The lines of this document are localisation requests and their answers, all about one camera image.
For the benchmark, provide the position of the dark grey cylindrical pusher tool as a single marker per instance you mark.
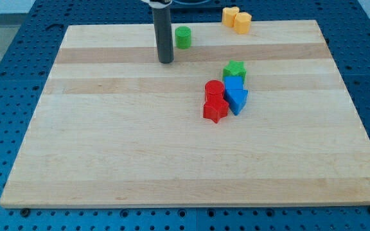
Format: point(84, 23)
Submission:
point(163, 34)

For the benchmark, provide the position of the green star block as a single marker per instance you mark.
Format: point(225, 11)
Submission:
point(235, 68)

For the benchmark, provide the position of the red star block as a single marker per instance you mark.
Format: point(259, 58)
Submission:
point(215, 109)

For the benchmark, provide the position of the green cylinder block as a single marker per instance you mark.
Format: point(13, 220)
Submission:
point(183, 37)

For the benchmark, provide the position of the yellow heart block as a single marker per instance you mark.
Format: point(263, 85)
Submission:
point(228, 15)

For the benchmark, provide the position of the yellow hexagon block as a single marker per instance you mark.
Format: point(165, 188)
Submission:
point(242, 22)

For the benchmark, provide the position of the red cylinder block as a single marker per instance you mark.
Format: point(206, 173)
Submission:
point(214, 89)

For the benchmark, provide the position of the blue cube block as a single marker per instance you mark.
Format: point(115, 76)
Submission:
point(233, 83)

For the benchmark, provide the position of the blue triangle block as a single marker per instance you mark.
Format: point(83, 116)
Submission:
point(236, 99)

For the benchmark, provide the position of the light wooden board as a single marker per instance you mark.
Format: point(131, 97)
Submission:
point(115, 128)

